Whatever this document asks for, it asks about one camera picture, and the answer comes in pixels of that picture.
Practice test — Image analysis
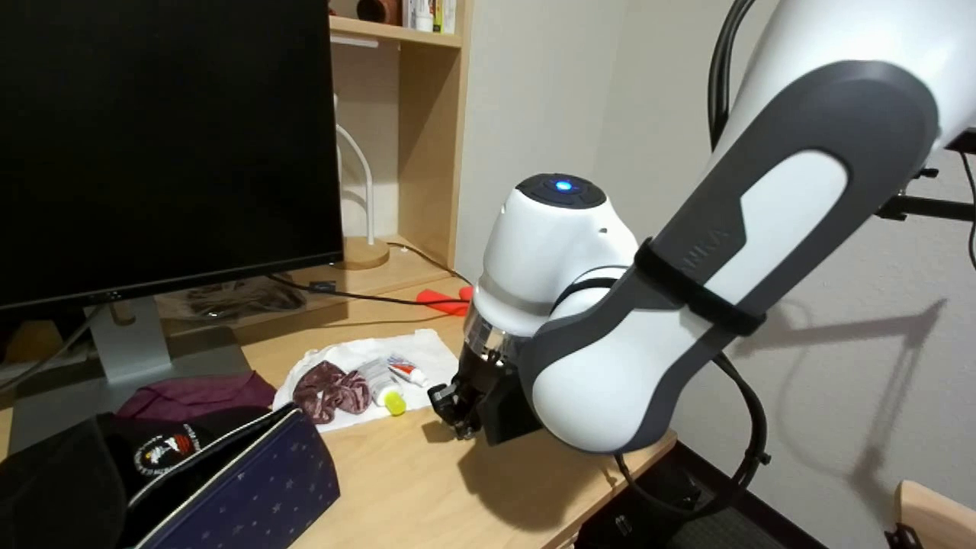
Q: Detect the clear bag with red contents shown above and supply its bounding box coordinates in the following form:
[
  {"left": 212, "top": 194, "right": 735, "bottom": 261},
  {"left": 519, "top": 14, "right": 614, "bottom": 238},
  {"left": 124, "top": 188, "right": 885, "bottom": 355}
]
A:
[{"left": 273, "top": 326, "right": 468, "bottom": 436}]

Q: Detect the maroon garment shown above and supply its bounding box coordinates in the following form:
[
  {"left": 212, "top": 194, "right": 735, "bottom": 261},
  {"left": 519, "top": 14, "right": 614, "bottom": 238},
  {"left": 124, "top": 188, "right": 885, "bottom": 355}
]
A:
[{"left": 117, "top": 368, "right": 283, "bottom": 423}]

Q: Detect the white picture box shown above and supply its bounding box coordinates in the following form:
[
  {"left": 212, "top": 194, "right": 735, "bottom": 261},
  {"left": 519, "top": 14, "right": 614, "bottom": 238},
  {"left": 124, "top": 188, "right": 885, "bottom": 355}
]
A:
[{"left": 429, "top": 0, "right": 462, "bottom": 36}]

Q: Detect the small red white tube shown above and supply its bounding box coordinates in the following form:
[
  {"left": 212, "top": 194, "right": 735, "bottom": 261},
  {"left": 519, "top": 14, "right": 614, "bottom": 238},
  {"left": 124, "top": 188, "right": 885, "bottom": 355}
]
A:
[{"left": 386, "top": 355, "right": 428, "bottom": 388}]

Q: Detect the black floor bin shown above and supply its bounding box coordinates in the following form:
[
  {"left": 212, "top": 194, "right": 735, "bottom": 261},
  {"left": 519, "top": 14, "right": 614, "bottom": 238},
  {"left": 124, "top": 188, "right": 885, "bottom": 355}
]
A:
[{"left": 573, "top": 453, "right": 713, "bottom": 549}]

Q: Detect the wooden shelf unit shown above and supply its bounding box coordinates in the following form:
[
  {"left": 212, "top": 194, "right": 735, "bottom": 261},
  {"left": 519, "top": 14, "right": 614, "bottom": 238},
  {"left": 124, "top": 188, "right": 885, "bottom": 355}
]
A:
[{"left": 326, "top": 0, "right": 473, "bottom": 269}]

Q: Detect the white desk lamp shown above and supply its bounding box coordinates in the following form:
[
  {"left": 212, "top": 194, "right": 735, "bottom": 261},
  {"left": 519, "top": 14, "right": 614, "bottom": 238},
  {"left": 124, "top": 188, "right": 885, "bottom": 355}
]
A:
[{"left": 332, "top": 95, "right": 394, "bottom": 271}]

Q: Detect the white tube yellow cap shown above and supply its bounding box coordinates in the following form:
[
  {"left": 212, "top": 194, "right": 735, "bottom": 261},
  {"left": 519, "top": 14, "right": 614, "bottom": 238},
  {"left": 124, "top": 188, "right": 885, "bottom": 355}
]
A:
[{"left": 355, "top": 368, "right": 412, "bottom": 421}]

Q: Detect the black desk cable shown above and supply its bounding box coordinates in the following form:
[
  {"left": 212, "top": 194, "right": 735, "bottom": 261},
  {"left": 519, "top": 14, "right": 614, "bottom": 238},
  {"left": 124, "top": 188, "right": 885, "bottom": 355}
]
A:
[{"left": 266, "top": 271, "right": 473, "bottom": 313}]

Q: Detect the silver monitor stand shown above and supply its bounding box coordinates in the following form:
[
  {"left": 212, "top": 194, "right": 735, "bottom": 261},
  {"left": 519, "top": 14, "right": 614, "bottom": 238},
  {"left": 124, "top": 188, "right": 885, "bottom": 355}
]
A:
[{"left": 0, "top": 292, "right": 253, "bottom": 456}]

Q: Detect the maroon scrunchie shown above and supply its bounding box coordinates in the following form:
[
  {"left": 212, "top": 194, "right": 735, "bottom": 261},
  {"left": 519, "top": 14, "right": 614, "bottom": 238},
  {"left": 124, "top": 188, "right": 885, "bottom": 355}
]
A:
[{"left": 289, "top": 358, "right": 376, "bottom": 427}]

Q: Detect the light wooden board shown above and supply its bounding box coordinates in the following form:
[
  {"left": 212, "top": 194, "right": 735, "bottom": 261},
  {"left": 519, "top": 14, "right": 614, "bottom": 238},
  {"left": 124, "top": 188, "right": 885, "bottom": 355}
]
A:
[{"left": 895, "top": 480, "right": 976, "bottom": 549}]

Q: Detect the dark cord bundle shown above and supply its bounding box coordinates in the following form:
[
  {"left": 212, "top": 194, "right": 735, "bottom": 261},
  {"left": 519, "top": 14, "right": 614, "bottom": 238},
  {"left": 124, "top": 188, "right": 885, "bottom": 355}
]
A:
[{"left": 187, "top": 278, "right": 307, "bottom": 321}]

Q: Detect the thin black lamp cable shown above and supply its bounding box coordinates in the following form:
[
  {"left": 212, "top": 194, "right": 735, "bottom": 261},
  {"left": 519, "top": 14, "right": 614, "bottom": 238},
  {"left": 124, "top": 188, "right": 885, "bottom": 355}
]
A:
[{"left": 383, "top": 238, "right": 476, "bottom": 286}]

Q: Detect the red plastic object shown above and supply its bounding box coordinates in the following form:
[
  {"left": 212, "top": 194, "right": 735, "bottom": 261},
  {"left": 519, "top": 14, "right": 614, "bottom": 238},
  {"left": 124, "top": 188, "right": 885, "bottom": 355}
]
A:
[{"left": 414, "top": 285, "right": 479, "bottom": 321}]

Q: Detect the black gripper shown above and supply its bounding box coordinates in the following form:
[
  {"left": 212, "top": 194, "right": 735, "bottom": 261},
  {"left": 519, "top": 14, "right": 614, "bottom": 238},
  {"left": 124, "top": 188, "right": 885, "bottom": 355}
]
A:
[{"left": 423, "top": 338, "right": 546, "bottom": 450}]

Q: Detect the black computer monitor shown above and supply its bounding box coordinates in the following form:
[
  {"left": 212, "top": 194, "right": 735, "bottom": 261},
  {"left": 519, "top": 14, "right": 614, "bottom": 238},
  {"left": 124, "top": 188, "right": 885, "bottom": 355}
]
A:
[{"left": 0, "top": 0, "right": 349, "bottom": 313}]

